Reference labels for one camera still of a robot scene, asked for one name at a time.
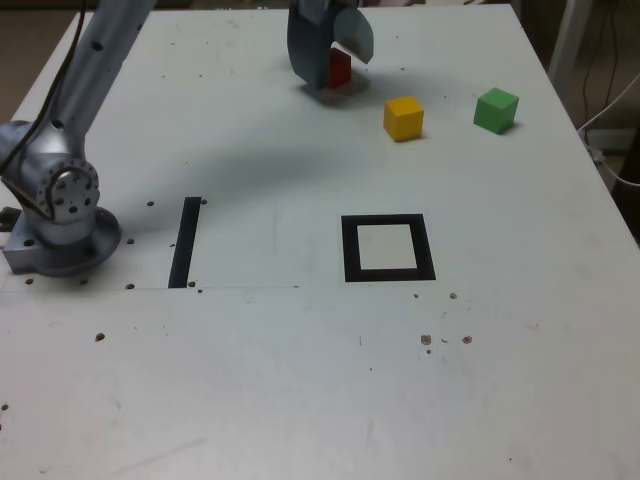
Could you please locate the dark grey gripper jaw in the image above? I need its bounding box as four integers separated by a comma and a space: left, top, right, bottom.
286, 0, 335, 94

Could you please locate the white power strip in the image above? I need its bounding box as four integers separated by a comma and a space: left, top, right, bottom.
579, 128, 640, 152

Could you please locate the green cube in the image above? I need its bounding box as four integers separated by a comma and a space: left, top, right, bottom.
472, 86, 520, 136

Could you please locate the thin black cable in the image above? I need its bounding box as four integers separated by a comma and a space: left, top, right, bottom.
579, 0, 624, 129

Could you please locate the white cable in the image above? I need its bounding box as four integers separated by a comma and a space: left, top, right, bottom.
577, 73, 640, 187

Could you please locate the yellow cube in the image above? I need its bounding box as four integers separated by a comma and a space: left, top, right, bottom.
382, 95, 426, 143

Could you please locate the black tape square outline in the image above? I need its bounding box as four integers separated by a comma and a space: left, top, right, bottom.
340, 213, 438, 284

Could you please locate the red cube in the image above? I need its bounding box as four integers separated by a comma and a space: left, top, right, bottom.
327, 46, 353, 91

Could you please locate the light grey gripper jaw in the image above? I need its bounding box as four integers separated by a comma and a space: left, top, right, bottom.
331, 3, 376, 65

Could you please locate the white post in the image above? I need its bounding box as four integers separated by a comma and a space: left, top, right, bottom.
547, 0, 579, 76

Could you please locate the black tape strip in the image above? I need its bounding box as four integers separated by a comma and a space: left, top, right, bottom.
167, 195, 203, 290

